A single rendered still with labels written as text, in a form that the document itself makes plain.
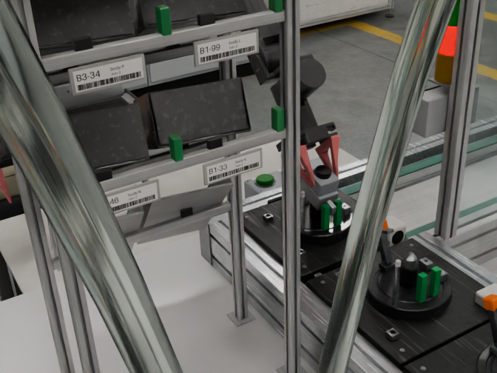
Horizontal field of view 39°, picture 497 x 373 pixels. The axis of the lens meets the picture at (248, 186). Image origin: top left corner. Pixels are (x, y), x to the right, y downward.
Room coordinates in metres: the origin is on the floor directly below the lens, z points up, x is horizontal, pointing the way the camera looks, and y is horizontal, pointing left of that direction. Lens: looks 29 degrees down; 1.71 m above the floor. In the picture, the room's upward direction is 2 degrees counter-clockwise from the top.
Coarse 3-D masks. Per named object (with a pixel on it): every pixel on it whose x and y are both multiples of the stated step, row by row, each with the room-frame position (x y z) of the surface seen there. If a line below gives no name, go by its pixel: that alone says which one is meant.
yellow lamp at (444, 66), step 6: (438, 54) 1.14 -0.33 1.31; (438, 60) 1.14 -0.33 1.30; (444, 60) 1.12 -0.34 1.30; (450, 60) 1.12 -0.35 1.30; (438, 66) 1.13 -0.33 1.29; (444, 66) 1.12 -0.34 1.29; (450, 66) 1.12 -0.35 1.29; (438, 72) 1.13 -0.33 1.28; (444, 72) 1.12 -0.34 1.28; (450, 72) 1.12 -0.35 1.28; (438, 78) 1.13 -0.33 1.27; (444, 78) 1.12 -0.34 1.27; (450, 78) 1.12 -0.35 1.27
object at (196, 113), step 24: (144, 96) 0.88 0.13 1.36; (168, 96) 0.86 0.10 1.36; (192, 96) 0.87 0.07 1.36; (216, 96) 0.88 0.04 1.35; (240, 96) 0.89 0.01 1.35; (144, 120) 0.90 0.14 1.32; (168, 120) 0.85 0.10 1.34; (192, 120) 0.86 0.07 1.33; (216, 120) 0.86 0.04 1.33; (240, 120) 0.87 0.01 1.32; (168, 144) 0.83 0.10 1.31
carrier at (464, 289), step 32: (416, 256) 1.03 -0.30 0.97; (320, 288) 0.95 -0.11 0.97; (384, 288) 0.92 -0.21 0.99; (416, 288) 0.88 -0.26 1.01; (448, 288) 0.91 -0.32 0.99; (480, 288) 0.93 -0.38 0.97; (384, 320) 0.86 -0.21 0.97; (416, 320) 0.86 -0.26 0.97; (448, 320) 0.85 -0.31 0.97; (480, 320) 0.85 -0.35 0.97; (384, 352) 0.80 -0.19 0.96; (416, 352) 0.79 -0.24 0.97
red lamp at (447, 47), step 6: (450, 30) 1.12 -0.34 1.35; (456, 30) 1.12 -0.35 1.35; (444, 36) 1.13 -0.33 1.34; (450, 36) 1.12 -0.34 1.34; (444, 42) 1.13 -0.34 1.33; (450, 42) 1.12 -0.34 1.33; (444, 48) 1.12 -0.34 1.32; (450, 48) 1.12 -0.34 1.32; (444, 54) 1.12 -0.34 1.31; (450, 54) 1.12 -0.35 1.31
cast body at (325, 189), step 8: (320, 168) 1.14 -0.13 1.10; (328, 168) 1.14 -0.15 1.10; (320, 176) 1.12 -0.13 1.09; (328, 176) 1.12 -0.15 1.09; (336, 176) 1.13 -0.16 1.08; (304, 184) 1.15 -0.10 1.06; (320, 184) 1.11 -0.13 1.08; (328, 184) 1.11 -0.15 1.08; (336, 184) 1.12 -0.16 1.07; (312, 192) 1.13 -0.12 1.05; (320, 192) 1.11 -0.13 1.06; (328, 192) 1.12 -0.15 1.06; (336, 192) 1.13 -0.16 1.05; (312, 200) 1.13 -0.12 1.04; (320, 200) 1.11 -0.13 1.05; (328, 200) 1.12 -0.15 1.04; (320, 208) 1.12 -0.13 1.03; (336, 208) 1.11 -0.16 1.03
